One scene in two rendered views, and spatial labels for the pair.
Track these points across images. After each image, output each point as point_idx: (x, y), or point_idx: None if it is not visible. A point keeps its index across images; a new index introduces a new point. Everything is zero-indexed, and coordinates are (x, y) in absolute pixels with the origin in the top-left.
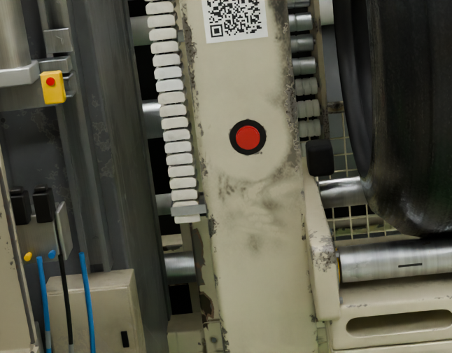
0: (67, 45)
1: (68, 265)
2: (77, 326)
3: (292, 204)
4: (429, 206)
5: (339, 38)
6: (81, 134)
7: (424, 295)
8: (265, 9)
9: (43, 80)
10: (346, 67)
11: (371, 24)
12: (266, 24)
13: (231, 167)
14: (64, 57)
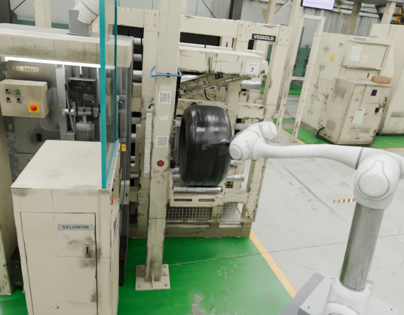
0: (124, 135)
1: None
2: None
3: (166, 175)
4: (191, 182)
5: (179, 140)
6: (123, 152)
7: (187, 195)
8: (167, 142)
9: (122, 146)
10: (180, 146)
11: (186, 152)
12: (167, 144)
13: (156, 168)
14: (124, 138)
